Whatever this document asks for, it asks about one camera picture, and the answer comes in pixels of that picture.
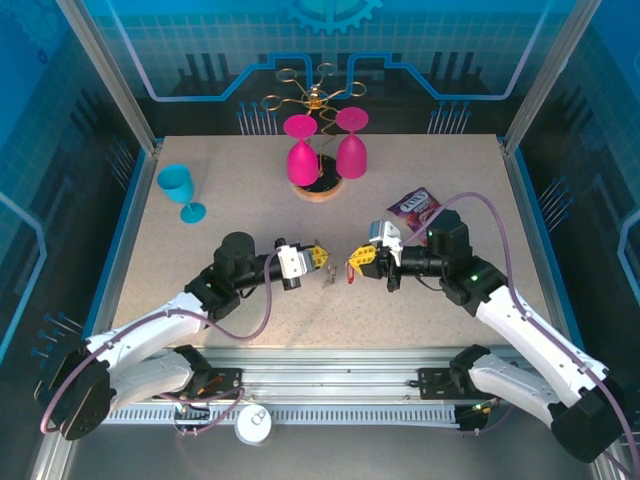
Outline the slotted grey cable duct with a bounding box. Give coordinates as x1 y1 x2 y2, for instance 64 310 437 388
102 403 461 426

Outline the white round cap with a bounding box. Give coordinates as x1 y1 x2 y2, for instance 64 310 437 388
233 404 275 445

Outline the pink plastic wine glass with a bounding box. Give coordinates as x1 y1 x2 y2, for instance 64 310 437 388
283 114 320 187
333 107 370 180

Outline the purple candy bag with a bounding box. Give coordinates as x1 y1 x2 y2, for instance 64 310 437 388
387 187 442 235

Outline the gold wire rack cork base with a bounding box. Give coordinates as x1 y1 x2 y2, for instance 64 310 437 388
262 62 366 204

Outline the blue plastic wine glass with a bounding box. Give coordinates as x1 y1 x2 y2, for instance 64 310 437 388
156 163 207 225

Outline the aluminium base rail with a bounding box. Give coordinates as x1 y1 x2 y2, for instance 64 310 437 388
144 347 566 401

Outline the aluminium table side rail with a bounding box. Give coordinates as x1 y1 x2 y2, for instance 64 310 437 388
79 144 164 351
499 137 591 366

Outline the base wire bundle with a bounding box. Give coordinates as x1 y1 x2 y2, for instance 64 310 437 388
455 397 511 436
172 397 214 439

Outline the aluminium frame post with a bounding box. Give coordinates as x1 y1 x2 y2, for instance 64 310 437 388
53 0 165 157
501 0 590 157

